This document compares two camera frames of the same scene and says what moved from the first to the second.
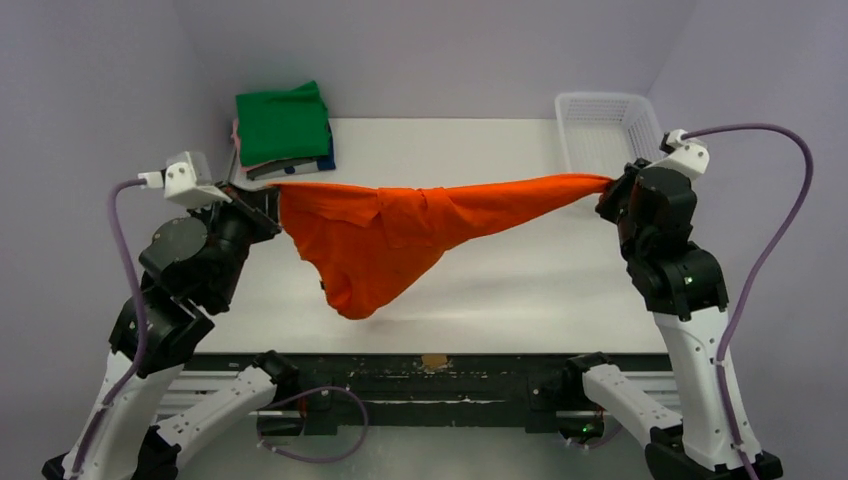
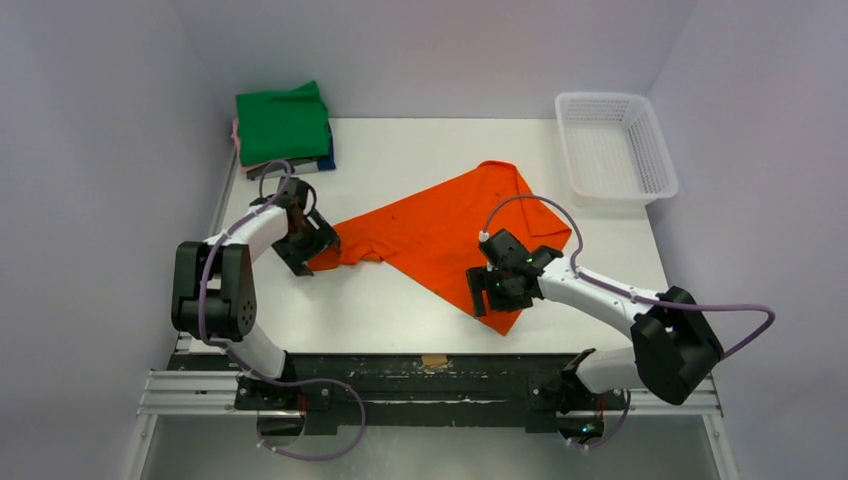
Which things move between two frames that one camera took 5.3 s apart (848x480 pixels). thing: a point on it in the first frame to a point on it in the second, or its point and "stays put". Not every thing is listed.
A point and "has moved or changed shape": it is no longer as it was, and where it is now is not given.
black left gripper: [258, 211] to [304, 249]
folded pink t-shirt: [236, 139] stays put
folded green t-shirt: [282, 125] stays put
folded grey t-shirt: [282, 169] stays put
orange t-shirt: [378, 247] has moved or changed shape
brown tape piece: [434, 360] stays put
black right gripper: [619, 201] to [478, 291]
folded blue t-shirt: [328, 162] stays put
